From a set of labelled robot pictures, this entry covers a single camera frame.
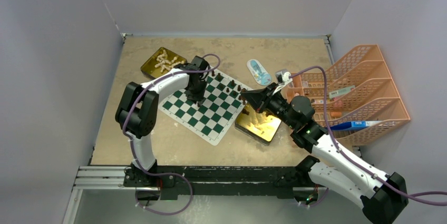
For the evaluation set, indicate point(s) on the green white chess mat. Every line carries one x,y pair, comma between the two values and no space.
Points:
217,114

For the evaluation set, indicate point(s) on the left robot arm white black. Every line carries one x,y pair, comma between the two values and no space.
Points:
138,109

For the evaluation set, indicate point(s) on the gold tin brown pieces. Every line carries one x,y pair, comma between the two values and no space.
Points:
259,126

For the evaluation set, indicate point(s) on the blue white packaged item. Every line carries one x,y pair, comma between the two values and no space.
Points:
259,73

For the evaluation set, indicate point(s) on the blue box in organizer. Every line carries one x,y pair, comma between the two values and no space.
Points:
354,125

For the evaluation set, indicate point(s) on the white chess pieces pile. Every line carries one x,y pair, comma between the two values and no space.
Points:
165,63

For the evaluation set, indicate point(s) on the black metal base frame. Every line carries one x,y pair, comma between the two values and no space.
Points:
168,182

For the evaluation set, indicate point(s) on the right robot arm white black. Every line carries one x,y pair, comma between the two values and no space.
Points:
330,164

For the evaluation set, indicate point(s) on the gold tin white pieces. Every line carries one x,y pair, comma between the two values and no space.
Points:
148,69

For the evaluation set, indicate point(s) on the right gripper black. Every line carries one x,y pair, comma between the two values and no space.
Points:
259,97

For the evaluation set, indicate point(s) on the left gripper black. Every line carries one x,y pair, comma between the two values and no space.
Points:
198,97

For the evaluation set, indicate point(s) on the white label card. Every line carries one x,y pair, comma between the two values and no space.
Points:
340,92

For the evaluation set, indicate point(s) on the peach plastic file organizer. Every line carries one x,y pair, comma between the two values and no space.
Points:
375,97

